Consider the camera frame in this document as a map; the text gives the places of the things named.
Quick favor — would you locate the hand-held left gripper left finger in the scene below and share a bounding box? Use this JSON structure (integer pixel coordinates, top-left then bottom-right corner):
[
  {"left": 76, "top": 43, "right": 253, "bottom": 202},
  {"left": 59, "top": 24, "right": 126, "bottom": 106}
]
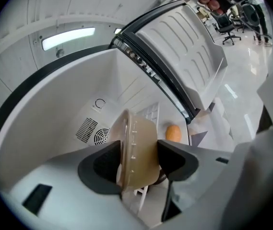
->
[{"left": 3, "top": 139, "right": 151, "bottom": 230}]

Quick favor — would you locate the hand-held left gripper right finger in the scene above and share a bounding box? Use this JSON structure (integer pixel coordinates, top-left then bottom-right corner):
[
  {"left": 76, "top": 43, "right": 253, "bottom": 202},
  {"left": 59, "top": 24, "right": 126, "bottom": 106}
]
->
[{"left": 157, "top": 125, "right": 273, "bottom": 230}]

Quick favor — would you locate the white table with triangle pattern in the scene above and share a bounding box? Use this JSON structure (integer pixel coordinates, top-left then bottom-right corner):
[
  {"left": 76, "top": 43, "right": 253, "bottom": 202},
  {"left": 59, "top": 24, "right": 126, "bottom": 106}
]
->
[{"left": 188, "top": 97, "right": 233, "bottom": 151}]

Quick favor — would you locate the black office chair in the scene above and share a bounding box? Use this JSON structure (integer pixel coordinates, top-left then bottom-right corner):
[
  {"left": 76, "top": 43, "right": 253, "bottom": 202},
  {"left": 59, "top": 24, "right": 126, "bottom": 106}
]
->
[
  {"left": 229, "top": 3, "right": 260, "bottom": 34},
  {"left": 216, "top": 13, "right": 242, "bottom": 46}
]

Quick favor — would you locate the black mini fridge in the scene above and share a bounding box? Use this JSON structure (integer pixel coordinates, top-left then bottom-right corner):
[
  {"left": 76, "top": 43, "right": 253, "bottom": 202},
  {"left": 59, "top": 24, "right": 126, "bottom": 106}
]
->
[{"left": 0, "top": 0, "right": 228, "bottom": 227}]

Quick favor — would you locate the orange fruit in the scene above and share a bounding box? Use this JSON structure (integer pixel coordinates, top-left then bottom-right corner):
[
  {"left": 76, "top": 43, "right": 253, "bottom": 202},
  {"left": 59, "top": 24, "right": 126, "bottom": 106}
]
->
[{"left": 165, "top": 125, "right": 183, "bottom": 143}]

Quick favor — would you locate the ceiling light panel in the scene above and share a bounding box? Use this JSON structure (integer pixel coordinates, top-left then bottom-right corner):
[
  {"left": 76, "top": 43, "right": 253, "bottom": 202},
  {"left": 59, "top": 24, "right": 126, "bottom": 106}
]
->
[{"left": 41, "top": 27, "right": 96, "bottom": 52}]

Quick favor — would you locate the beige tray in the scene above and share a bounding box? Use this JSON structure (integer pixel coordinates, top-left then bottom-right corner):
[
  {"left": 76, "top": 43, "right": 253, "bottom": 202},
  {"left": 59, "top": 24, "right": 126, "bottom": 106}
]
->
[{"left": 109, "top": 108, "right": 161, "bottom": 193}]

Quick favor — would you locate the dark eggplant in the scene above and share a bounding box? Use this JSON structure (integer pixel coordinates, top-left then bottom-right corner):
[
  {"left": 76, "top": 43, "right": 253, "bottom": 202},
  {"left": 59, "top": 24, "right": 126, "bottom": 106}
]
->
[{"left": 151, "top": 169, "right": 167, "bottom": 186}]

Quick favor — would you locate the person's right hand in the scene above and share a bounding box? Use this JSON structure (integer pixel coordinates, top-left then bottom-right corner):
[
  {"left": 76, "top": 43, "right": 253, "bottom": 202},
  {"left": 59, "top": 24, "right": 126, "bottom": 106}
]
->
[{"left": 197, "top": 0, "right": 226, "bottom": 15}]

